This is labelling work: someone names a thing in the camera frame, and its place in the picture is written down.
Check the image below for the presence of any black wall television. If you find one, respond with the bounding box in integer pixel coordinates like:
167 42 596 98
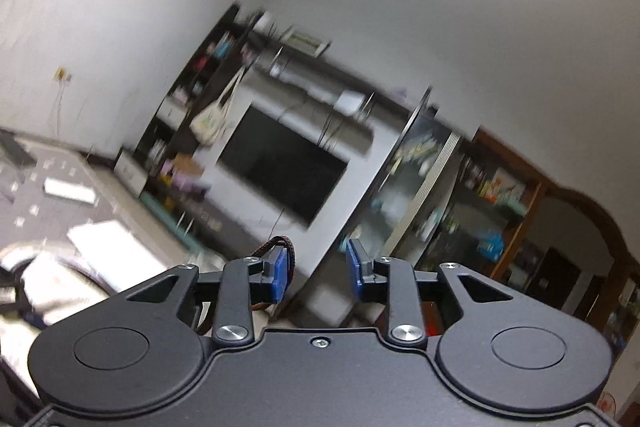
218 106 347 227

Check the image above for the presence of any grey star pattern table mat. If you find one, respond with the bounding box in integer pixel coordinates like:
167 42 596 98
0 128 151 408

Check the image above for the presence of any brown shoelace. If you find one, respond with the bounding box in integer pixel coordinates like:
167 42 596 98
246 235 295 311

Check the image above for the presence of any cardboard box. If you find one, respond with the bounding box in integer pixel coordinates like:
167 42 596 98
172 153 204 178

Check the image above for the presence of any white notebook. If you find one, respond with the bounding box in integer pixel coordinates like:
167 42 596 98
67 220 167 293

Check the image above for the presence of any white wall socket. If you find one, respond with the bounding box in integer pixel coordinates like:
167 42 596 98
54 67 72 82

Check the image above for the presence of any wooden display cabinet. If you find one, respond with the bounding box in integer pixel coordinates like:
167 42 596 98
344 85 551 287

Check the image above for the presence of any white remote control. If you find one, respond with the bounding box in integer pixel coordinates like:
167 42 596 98
43 178 98 205

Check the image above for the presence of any black tv console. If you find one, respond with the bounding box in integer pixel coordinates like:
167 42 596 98
139 185 264 261

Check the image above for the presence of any white canvas tote bag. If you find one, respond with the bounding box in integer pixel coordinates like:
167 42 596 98
189 66 247 146

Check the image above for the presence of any dark wall shelf unit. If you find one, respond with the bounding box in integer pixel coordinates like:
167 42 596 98
114 2 421 190

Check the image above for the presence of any white towel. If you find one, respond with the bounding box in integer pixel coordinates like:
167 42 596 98
1 254 116 332

